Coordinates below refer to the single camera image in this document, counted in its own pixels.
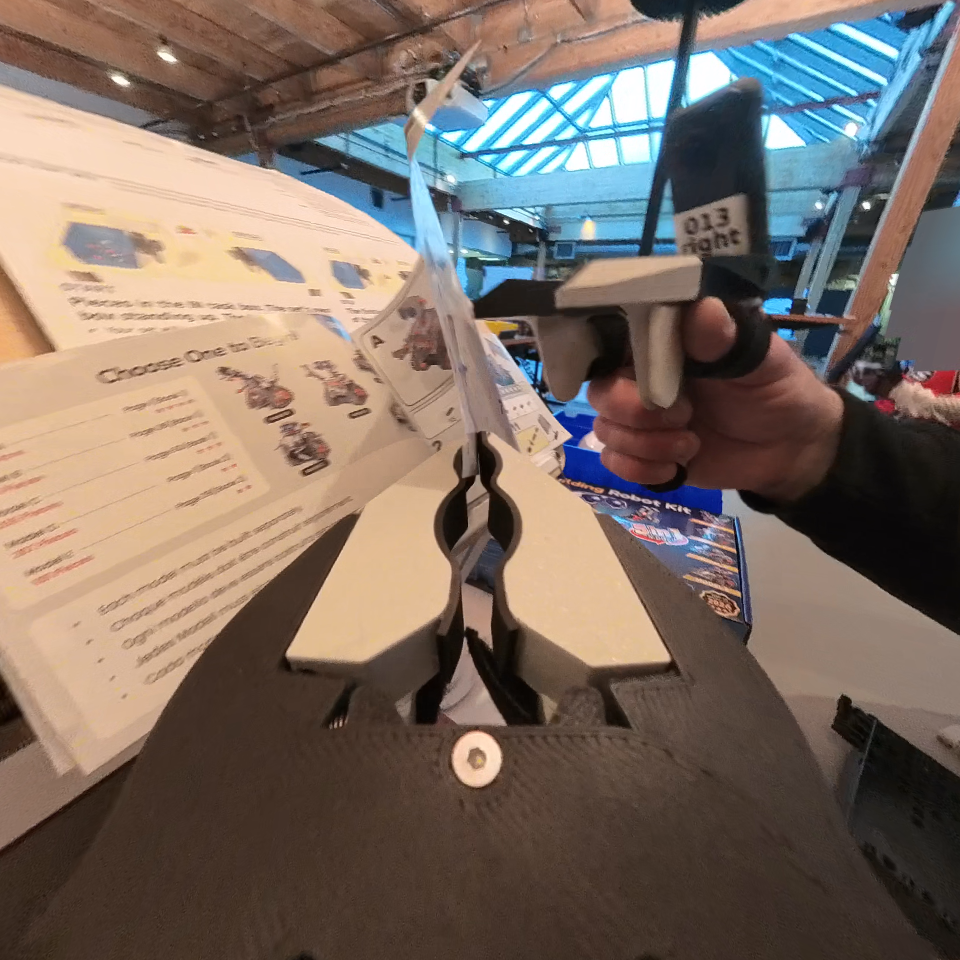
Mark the white instruction booklet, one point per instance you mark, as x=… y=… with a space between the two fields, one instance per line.
x=187 y=450

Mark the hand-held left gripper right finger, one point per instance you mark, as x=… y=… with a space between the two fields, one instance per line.
x=577 y=592

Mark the black perforated building block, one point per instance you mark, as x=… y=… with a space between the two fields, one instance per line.
x=900 y=810

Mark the white ceiling projector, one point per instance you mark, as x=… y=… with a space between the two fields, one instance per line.
x=457 y=109

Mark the blue robot kit box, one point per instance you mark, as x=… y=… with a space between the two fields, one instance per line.
x=675 y=540

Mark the person's right forearm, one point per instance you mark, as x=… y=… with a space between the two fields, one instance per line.
x=900 y=510

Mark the red and white fabric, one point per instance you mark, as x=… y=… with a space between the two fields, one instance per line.
x=930 y=390

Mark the blue plastic bin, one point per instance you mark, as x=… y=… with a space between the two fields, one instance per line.
x=600 y=461

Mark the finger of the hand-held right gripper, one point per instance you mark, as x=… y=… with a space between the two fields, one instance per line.
x=637 y=281
x=566 y=352

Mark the black disc on pole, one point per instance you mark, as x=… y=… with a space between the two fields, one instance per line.
x=682 y=6

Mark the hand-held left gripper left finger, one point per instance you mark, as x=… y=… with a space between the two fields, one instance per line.
x=382 y=592

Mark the person's right hand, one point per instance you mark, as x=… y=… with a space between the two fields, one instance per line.
x=750 y=427

